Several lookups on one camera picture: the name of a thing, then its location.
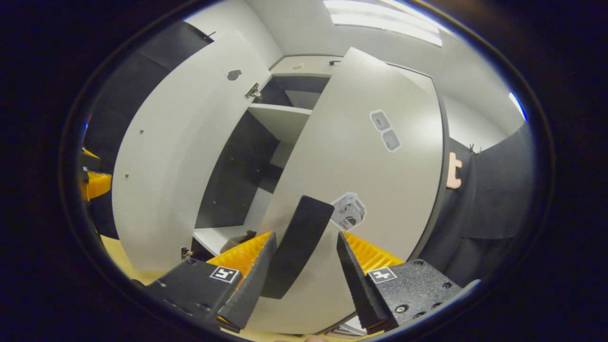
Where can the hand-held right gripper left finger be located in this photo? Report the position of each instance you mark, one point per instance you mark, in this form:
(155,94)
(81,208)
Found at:
(254,280)

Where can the grey cabinet shelf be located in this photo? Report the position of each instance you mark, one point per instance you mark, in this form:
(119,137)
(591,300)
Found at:
(213,237)
(285,121)

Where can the brown fuzzy shoe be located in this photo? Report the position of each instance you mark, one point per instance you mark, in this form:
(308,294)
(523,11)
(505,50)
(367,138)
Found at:
(237,240)

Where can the grey shoe cabinet door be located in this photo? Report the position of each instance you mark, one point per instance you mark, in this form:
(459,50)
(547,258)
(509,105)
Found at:
(180,142)
(370,190)

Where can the grey shoe cabinet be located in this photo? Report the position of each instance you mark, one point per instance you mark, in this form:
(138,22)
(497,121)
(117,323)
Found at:
(237,171)

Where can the black backdrop cloth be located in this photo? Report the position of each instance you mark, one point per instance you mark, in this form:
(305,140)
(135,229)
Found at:
(494,199)

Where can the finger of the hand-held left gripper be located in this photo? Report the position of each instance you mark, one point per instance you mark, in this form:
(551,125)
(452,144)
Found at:
(97,185)
(90,155)

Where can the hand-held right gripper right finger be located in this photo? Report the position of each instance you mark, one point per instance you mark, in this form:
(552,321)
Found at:
(361,280)

